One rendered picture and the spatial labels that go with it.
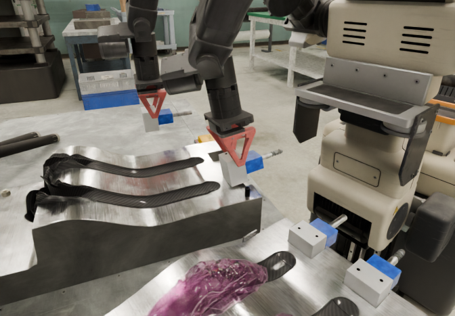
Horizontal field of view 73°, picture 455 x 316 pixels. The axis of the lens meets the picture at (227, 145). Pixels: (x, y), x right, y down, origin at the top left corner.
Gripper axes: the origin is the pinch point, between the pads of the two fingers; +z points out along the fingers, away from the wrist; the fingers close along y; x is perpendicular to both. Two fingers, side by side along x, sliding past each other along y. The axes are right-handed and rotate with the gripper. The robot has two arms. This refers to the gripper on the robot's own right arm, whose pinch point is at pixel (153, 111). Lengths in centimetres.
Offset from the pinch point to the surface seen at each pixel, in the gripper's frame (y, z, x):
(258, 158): 30.3, 1.1, 16.4
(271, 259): 47.0, 9.8, 11.1
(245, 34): -509, 60, 240
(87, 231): 36.6, 4.0, -15.6
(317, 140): -132, 99, 154
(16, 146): -11.2, 8.8, -36.3
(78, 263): 36.7, 10.0, -18.2
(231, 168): 30.9, 1.7, 10.3
